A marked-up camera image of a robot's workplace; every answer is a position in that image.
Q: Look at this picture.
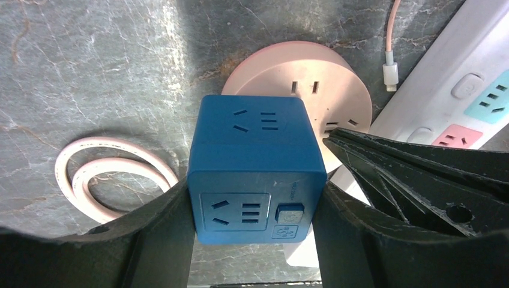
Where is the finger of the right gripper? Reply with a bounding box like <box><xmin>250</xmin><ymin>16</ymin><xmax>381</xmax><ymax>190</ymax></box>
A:
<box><xmin>324</xmin><ymin>128</ymin><xmax>508</xmax><ymax>237</ymax></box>

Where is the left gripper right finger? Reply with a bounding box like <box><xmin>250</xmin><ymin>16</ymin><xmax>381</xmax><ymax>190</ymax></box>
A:
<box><xmin>313</xmin><ymin>182</ymin><xmax>508</xmax><ymax>287</ymax></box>

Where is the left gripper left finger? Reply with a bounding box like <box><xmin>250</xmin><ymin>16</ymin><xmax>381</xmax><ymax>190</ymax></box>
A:
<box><xmin>1</xmin><ymin>180</ymin><xmax>195</xmax><ymax>287</ymax></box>

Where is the long white power strip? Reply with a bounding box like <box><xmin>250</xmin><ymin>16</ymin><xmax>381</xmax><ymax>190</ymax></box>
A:
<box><xmin>283</xmin><ymin>0</ymin><xmax>509</xmax><ymax>269</ymax></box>

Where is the dark blue cube socket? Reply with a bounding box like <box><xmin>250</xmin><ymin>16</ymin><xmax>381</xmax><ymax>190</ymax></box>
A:
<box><xmin>187</xmin><ymin>95</ymin><xmax>327</xmax><ymax>244</ymax></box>

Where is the pink round socket base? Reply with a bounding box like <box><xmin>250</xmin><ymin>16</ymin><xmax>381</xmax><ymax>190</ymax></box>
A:
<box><xmin>221</xmin><ymin>41</ymin><xmax>372</xmax><ymax>172</ymax></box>

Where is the pink coiled cable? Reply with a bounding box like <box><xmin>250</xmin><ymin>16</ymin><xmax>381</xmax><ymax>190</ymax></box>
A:
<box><xmin>53</xmin><ymin>136</ymin><xmax>179</xmax><ymax>225</ymax></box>

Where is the thin pink charging cable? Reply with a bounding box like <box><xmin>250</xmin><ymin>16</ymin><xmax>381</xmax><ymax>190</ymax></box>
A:
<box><xmin>382</xmin><ymin>0</ymin><xmax>402</xmax><ymax>93</ymax></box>

